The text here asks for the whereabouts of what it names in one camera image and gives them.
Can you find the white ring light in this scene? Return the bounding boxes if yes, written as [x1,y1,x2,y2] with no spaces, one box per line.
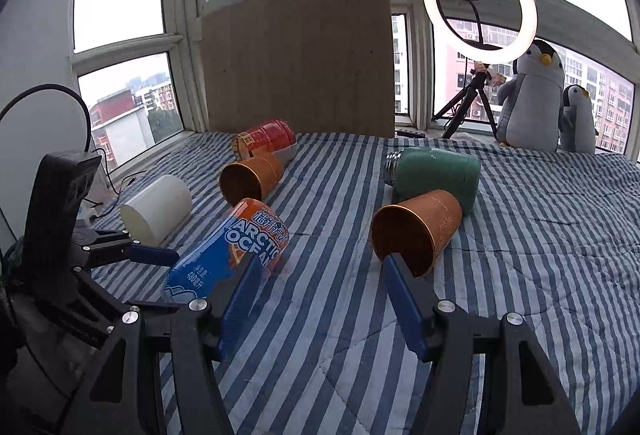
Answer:
[422,0,538,65]

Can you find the black tripod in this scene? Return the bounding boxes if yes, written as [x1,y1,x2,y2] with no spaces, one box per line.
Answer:
[432,62,501,141]

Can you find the plain orange cup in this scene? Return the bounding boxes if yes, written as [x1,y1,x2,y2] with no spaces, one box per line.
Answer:
[219,152,285,207]

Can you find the Arctic Ocean soda bottle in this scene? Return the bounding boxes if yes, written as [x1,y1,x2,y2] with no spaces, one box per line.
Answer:
[163,198,291,306]

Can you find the blue striped blanket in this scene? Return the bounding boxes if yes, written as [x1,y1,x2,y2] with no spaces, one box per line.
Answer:
[85,130,640,435]

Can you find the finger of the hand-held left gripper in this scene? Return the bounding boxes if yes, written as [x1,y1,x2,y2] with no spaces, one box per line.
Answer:
[74,266,182,316]
[72,228,180,267]

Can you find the orange cup with sun print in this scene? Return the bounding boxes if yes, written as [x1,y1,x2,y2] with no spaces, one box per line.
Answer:
[371,189,463,279]

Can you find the white cup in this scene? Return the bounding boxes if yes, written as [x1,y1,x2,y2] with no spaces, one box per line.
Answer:
[119,174,194,247]

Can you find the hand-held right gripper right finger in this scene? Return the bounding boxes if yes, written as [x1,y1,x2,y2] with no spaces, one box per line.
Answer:
[383,253,592,435]

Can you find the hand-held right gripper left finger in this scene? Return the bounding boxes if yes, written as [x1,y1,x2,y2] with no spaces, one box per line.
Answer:
[60,254,266,435]

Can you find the brown cardboard sheet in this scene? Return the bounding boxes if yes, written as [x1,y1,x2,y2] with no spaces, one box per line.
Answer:
[200,0,396,138]

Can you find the green thermos bottle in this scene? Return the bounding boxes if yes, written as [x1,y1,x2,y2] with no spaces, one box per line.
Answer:
[383,146,482,216]

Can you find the black cable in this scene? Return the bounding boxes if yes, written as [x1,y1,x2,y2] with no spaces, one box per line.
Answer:
[0,84,94,153]

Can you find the small grey penguin plush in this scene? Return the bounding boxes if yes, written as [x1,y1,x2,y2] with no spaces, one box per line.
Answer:
[559,84,600,155]

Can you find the red printed cup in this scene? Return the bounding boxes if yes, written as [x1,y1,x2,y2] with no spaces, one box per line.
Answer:
[231,118,299,163]

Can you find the large grey penguin plush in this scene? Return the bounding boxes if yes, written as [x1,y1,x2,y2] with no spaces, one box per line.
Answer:
[495,39,567,153]

